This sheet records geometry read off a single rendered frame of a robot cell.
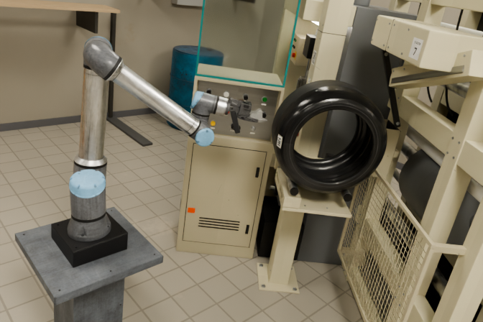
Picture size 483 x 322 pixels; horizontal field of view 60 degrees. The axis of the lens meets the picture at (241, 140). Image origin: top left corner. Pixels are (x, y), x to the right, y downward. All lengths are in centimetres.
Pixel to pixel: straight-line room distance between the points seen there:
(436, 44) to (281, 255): 164
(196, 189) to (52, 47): 269
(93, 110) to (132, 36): 338
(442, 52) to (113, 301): 184
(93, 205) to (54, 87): 322
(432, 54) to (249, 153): 134
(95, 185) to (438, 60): 150
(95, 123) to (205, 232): 132
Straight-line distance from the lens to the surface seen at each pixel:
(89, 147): 204
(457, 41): 185
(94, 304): 222
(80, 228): 201
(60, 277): 199
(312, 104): 199
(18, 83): 494
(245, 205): 288
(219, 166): 274
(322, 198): 237
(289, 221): 268
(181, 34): 567
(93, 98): 196
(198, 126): 191
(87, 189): 191
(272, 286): 293
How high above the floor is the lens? 187
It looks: 21 degrees down
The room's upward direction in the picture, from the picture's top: 9 degrees clockwise
